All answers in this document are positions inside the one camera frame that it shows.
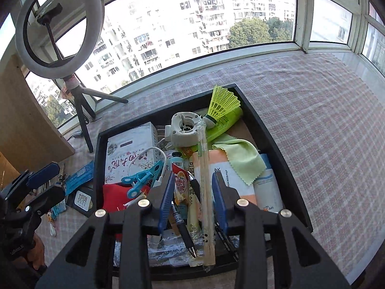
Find black wet wipes pack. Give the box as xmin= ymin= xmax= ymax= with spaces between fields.
xmin=67 ymin=186 xmax=97 ymax=218

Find black tripod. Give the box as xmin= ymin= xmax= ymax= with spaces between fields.
xmin=58 ymin=77 xmax=129 ymax=154

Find silver metal clip tool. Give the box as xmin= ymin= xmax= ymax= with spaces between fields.
xmin=57 ymin=164 xmax=68 ymax=189

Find yellow stick sachet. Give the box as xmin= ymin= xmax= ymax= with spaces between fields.
xmin=186 ymin=160 xmax=205 ymax=268

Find white usb cable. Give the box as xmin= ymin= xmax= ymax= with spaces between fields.
xmin=126 ymin=146 xmax=169 ymax=189

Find white plastic reel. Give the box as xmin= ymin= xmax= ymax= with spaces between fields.
xmin=164 ymin=111 xmax=209 ymax=151

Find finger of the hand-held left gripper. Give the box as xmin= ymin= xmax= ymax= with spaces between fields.
xmin=18 ymin=163 xmax=60 ymax=189
xmin=18 ymin=184 xmax=66 ymax=221

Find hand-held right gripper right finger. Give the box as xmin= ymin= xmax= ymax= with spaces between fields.
xmin=211 ymin=171 xmax=352 ymax=289

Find lime green pouch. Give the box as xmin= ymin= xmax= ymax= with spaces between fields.
xmin=180 ymin=107 xmax=244 ymax=154

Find blue flat packet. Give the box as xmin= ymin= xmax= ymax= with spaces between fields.
xmin=64 ymin=160 xmax=95 ymax=195

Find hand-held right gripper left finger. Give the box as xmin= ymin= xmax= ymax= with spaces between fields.
xmin=35 ymin=171 xmax=176 ymax=289

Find black pen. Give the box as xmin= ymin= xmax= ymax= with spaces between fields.
xmin=171 ymin=200 xmax=197 ymax=259
xmin=187 ymin=171 xmax=239 ymax=261

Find red fabric pouch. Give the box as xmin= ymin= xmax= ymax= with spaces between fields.
xmin=102 ymin=183 xmax=151 ymax=241

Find black tray container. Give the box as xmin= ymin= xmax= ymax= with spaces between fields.
xmin=94 ymin=83 xmax=314 ymax=281

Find clear plastic tube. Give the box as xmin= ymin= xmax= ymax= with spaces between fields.
xmin=196 ymin=120 xmax=216 ymax=273

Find white printed box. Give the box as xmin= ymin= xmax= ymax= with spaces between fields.
xmin=105 ymin=122 xmax=159 ymax=185

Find clear plastic zip bag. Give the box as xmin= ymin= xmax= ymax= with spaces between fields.
xmin=113 ymin=232 xmax=196 ymax=268

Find coffee creamer sachet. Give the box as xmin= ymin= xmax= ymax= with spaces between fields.
xmin=173 ymin=170 xmax=190 ymax=217

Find yellow plastic shuttlecock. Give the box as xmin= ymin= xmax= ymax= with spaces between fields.
xmin=203 ymin=85 xmax=242 ymax=128

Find white sunscreen tube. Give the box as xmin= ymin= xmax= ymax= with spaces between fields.
xmin=253 ymin=153 xmax=285 ymax=214

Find blue plastic clothes peg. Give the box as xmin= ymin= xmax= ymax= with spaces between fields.
xmin=121 ymin=159 xmax=165 ymax=200

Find light wooden board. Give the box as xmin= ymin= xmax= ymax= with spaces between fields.
xmin=0 ymin=56 xmax=76 ymax=169

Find light green cleaning cloth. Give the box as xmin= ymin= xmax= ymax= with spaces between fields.
xmin=211 ymin=134 xmax=267 ymax=186

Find white ring light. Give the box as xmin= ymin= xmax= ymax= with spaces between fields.
xmin=14 ymin=0 xmax=105 ymax=81

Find orange white tissue pack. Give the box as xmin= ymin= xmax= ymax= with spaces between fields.
xmin=191 ymin=150 xmax=257 ymax=207

